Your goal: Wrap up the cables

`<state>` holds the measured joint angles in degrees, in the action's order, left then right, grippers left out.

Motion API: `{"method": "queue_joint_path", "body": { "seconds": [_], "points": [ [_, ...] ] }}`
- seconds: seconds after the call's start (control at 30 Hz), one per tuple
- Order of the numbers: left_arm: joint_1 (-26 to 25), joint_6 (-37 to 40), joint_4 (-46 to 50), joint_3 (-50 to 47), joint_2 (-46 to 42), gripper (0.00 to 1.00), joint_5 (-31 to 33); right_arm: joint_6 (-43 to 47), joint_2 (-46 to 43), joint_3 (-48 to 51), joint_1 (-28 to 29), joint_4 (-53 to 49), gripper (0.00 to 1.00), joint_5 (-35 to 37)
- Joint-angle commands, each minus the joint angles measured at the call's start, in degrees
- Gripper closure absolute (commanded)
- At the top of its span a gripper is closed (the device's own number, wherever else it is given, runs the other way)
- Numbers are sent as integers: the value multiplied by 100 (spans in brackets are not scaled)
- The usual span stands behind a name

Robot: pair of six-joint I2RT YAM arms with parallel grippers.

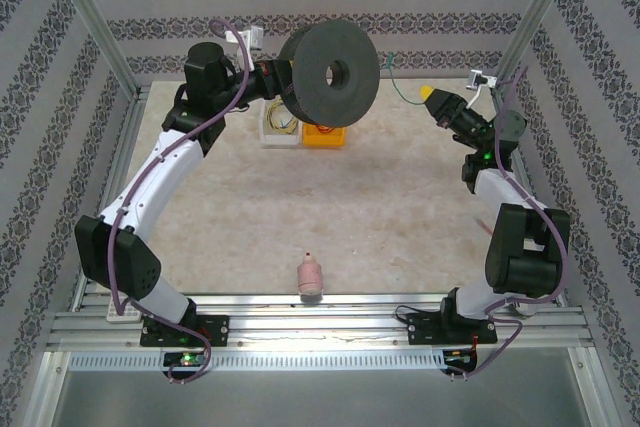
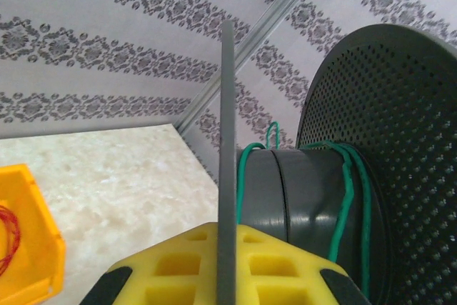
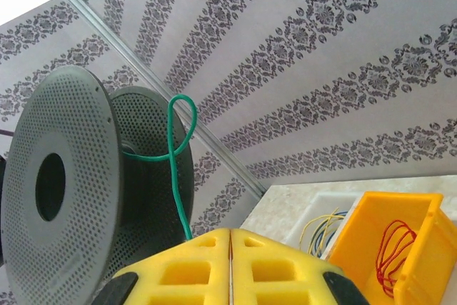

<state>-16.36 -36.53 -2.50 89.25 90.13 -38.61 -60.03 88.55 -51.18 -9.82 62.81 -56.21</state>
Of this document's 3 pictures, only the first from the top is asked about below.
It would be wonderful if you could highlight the circuit board with green light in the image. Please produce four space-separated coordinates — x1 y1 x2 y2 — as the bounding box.
163 350 207 368

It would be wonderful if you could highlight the white plastic bin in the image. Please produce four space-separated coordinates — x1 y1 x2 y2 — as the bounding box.
258 98 305 149

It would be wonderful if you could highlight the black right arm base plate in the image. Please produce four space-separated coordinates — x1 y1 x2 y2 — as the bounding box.
407 314 499 347

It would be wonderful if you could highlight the small pink bottle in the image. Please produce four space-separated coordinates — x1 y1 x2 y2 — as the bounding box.
295 250 325 306

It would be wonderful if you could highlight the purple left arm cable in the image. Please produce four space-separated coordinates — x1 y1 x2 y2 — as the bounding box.
108 18 251 386

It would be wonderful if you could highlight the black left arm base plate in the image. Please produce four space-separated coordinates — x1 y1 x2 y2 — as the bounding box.
139 314 231 348

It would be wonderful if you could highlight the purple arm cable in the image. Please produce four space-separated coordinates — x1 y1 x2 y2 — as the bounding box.
449 65 572 382
108 18 251 386

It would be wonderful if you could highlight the yellow cable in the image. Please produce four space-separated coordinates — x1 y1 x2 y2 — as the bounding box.
267 99 296 136

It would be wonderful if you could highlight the aluminium frame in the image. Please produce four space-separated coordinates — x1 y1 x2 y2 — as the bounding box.
37 0 609 427

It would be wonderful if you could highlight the small circuit board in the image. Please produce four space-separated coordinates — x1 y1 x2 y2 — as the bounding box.
446 346 479 366

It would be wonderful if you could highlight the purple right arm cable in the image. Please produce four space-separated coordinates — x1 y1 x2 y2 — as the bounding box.
449 65 572 382

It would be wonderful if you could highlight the white perforated block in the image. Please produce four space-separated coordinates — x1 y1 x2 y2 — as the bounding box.
106 296 143 324

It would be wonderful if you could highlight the yellow plastic bin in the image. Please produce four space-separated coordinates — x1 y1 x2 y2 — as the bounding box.
301 122 348 149

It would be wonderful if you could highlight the dark grey cable spool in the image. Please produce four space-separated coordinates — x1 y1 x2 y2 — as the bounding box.
277 18 381 127

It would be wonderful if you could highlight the white slotted cable duct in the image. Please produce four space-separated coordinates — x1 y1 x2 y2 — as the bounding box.
67 350 446 371

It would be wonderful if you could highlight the green cable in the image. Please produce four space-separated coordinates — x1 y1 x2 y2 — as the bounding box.
378 52 427 107

